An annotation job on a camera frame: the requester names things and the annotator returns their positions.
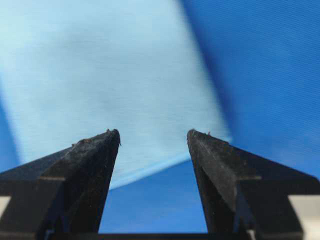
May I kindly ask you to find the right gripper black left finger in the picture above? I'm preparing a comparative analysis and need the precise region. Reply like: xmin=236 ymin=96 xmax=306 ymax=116
xmin=0 ymin=129 xmax=121 ymax=240

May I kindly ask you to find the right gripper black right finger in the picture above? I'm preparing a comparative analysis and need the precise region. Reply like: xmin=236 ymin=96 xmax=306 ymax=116
xmin=187 ymin=129 xmax=320 ymax=240

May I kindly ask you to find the light blue towel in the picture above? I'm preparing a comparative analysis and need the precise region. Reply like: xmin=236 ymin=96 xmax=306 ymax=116
xmin=0 ymin=0 xmax=231 ymax=189

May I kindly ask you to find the blue table cloth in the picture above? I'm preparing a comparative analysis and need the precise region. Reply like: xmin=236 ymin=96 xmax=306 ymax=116
xmin=0 ymin=0 xmax=320 ymax=233

